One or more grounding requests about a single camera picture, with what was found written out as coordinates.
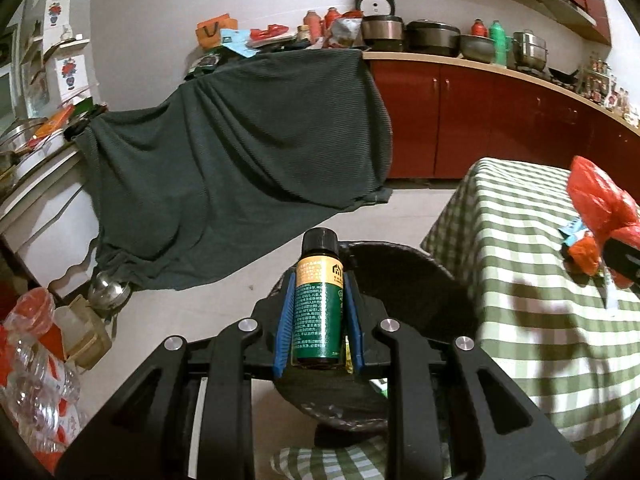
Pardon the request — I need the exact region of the green thermos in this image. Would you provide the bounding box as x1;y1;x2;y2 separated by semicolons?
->
489;20;512;67

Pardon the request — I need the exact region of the steel steamer pot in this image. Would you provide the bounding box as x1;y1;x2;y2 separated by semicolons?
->
511;31;550;72

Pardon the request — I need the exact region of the black cooking pot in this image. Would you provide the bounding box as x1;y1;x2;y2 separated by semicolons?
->
406;19;462;57

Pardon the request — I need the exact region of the red kitchen base cabinet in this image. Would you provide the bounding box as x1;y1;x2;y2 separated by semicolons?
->
362;51;640;201

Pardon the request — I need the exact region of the steel basin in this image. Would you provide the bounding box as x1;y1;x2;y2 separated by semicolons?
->
459;34;497;61

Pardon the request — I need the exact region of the red plastic bag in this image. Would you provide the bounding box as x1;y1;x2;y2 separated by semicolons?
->
566;156;640;291

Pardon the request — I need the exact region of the red plastic toy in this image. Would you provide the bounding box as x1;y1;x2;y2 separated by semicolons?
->
250;24;291;43

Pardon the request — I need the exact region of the row of condiment jars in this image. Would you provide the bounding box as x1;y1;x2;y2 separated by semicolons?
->
575;55;640;128

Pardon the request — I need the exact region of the green checked tablecloth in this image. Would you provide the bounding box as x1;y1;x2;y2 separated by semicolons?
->
420;157;640;471

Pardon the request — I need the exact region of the pile of clear plastic bottles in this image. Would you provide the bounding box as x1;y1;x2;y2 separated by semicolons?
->
0;287;91;473

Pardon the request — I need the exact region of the light blue sachet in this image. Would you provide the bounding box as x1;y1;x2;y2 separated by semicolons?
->
560;217;592;248

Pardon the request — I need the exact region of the green spray can black cap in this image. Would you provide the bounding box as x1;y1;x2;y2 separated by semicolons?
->
289;227;347;372

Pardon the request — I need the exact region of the dark green cloth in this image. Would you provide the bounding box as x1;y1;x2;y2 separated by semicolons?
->
75;46;396;292

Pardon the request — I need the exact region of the crumpled snack bag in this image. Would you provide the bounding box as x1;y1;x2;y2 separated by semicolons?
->
327;17;363;51

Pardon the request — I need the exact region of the pot with glass lid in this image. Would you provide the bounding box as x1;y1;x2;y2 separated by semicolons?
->
0;116;51;171

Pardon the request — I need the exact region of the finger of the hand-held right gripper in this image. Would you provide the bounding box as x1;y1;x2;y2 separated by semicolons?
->
601;237;640;311

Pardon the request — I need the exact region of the black wok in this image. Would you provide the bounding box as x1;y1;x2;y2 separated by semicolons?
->
547;66;582;86

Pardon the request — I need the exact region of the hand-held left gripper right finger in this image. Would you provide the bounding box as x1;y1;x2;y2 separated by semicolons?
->
342;267;588;480

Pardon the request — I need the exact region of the small green checked cloth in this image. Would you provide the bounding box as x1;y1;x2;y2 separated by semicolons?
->
270;442;388;480

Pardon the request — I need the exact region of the black trash bin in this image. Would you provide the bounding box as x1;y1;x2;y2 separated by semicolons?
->
265;240;481;480

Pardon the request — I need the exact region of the white cabinet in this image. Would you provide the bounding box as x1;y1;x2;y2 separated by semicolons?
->
0;137;103;301

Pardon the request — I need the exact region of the blue flat packet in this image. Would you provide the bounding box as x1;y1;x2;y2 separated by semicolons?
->
220;29;261;58

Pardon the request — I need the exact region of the orange book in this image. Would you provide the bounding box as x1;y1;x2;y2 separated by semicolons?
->
32;105;76;140

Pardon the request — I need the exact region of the steel rice cooker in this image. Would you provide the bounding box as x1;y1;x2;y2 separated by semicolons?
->
355;0;405;53

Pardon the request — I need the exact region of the orange paper bag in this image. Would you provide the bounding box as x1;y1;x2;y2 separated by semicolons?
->
196;12;238;51

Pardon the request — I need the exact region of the yellowish plastic container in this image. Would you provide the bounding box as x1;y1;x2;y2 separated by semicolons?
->
52;294;113;367

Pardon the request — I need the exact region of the vase print wall picture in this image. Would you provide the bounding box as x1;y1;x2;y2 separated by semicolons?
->
46;0;75;38
54;42;95;103

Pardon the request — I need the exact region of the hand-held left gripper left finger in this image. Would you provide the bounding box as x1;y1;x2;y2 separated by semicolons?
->
55;267;301;480

